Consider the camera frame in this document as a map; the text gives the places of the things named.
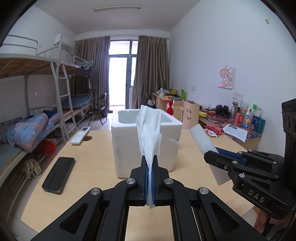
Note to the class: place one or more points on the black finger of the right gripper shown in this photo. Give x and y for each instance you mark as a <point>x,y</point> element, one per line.
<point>222,164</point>

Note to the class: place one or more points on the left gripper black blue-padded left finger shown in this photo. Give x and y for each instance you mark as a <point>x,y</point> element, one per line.
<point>100,214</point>

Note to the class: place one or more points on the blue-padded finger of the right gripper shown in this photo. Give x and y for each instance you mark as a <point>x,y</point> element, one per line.
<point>231,154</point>

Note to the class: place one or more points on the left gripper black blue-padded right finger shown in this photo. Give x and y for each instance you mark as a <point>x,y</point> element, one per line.
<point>198,214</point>

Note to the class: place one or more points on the white foam sheet roll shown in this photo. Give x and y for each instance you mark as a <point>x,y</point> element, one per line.
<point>204,144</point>

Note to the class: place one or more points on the white tissue stack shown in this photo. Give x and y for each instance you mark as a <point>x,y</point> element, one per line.
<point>149,138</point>

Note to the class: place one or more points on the person's right hand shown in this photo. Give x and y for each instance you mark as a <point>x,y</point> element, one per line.
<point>261,220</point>

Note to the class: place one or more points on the white printed paper sheet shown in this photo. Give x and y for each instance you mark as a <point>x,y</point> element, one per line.
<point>236,132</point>

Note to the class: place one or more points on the white snack packet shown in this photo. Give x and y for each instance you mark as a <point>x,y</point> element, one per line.
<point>212,133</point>

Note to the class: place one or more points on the red snack bag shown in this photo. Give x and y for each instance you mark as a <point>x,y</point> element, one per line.
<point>218,131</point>

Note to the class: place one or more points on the red can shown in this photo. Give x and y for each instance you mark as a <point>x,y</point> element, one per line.
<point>238,118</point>

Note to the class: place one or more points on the yellow object on desk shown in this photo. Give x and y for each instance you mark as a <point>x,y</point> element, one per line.
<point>202,114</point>

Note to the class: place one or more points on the black headphones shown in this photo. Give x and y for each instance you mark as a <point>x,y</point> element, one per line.
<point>222,111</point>

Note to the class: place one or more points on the glass thermos bottle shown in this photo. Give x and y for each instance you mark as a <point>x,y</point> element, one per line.
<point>233,111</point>

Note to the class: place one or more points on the wooden smiley face chair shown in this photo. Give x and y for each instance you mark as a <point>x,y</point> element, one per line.
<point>190,116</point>

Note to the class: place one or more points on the black smartphone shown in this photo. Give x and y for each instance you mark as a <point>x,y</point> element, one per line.
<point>58,175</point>

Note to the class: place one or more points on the white red pump lotion bottle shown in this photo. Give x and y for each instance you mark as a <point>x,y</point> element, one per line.
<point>170,109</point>

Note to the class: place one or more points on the white styrofoam box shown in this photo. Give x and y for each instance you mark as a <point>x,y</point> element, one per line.
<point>126,147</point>

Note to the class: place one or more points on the wooden desk with drawers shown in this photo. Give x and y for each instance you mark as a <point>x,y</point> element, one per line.
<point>161,103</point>

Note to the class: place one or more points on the white remote control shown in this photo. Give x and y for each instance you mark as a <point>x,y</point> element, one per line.
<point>78,138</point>

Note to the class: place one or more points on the black folding chair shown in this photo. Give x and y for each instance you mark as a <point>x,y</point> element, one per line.
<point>100,110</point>

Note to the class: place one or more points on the brown curtain right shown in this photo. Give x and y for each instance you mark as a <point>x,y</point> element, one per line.
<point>152,70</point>

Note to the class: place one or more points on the brown curtain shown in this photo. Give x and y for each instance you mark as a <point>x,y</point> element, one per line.
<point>152,70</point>
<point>93,81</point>

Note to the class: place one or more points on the blue plaid quilt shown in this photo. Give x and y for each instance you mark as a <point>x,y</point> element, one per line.
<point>27,133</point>

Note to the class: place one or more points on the brown curtain left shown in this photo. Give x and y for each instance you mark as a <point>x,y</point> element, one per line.
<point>93,81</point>

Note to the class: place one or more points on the ceiling tube light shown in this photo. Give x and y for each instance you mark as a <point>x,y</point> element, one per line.
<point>110,8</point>

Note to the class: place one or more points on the anime girl wall picture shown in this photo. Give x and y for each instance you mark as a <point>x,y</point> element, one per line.
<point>225,78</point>

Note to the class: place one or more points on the white wall air conditioner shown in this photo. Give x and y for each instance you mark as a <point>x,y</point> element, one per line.
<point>64,41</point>

